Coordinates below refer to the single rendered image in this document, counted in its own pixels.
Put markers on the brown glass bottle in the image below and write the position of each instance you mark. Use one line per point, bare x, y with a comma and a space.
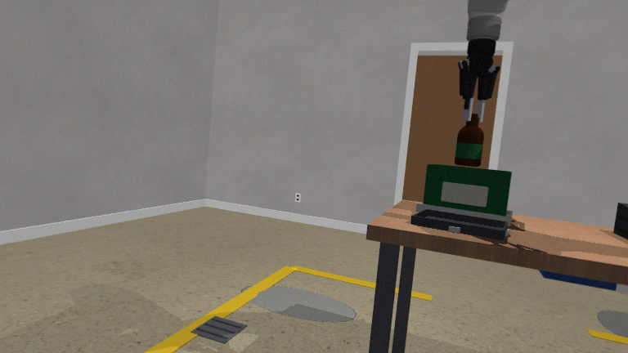
469, 144

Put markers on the green plastic crate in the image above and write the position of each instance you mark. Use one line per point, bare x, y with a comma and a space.
467, 188

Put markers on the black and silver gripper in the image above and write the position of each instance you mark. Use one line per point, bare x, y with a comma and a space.
480, 48

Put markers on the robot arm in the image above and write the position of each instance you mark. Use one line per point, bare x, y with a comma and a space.
485, 18

